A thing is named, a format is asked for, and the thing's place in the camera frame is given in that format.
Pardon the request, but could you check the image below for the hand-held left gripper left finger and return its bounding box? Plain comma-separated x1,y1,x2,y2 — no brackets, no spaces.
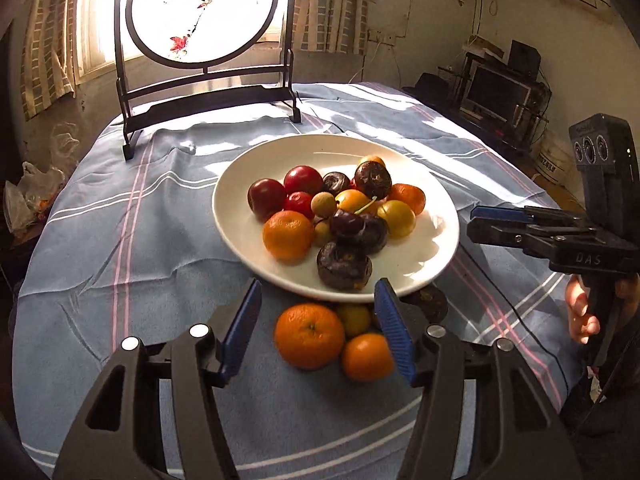
52,278,263,480

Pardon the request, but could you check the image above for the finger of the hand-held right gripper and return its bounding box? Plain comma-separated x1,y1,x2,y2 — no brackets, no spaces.
466,218,598,257
470,206,588,228

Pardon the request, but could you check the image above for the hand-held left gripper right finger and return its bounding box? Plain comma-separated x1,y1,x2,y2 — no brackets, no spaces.
374,278,583,480

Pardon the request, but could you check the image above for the orange mandarin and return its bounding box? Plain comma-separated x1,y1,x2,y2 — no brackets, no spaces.
262,210,316,262
387,183,427,216
341,332,398,383
274,302,347,371

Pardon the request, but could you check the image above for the dark water chestnut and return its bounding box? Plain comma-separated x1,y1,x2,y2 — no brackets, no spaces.
321,171,352,195
354,161,393,201
316,241,374,292
350,214,389,256
402,285,450,325

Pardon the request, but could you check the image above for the white ceramic plate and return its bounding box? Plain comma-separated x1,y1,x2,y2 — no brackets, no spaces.
212,133,460,303

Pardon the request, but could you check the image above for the tan longan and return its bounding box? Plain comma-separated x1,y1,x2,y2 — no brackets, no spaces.
312,217,333,247
310,192,337,218

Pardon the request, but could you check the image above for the large dark red plum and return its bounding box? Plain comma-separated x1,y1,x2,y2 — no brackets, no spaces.
247,178,287,222

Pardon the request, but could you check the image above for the small red plum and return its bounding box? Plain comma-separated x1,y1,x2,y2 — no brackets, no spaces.
284,191,316,215

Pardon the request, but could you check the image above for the orange yellow plum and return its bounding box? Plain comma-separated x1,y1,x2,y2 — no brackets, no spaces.
335,189,373,215

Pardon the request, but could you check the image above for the person's right hand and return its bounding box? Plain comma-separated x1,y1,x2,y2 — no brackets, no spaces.
565,274,640,345

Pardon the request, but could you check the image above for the white bucket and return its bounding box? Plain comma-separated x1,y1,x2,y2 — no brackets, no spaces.
532,135,573,186

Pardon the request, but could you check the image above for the black media stand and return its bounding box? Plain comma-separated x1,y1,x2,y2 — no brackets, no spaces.
437,50,551,156

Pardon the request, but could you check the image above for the blue striped tablecloth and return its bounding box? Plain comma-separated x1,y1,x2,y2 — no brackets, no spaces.
12,82,591,480

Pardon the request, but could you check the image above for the television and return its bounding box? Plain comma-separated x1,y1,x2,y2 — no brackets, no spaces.
460,62,533,123

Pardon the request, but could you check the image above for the black hat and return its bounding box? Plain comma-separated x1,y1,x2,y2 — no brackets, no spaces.
402,72,453,103

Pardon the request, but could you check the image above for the black speaker box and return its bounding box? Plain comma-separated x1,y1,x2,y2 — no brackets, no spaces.
507,40,542,81

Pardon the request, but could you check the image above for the person's dark clothing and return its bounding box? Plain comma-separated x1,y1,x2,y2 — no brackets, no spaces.
560,310,640,461

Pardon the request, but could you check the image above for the bird painting table screen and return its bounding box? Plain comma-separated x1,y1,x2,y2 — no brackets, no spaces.
112,0,303,161

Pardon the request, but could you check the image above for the white plastic bag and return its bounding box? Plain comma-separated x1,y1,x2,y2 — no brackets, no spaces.
50,122,83,161
2,160,68,233

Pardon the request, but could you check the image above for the checked curtain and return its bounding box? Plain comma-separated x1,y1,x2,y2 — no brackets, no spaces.
295,0,372,53
19,0,86,122

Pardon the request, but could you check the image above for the bright window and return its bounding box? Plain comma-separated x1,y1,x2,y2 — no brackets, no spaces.
75,0,301,76

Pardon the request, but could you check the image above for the black cable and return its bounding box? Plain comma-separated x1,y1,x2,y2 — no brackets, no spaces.
460,255,588,361

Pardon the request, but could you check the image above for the wall socket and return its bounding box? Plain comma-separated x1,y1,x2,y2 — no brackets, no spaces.
367,27,406,43

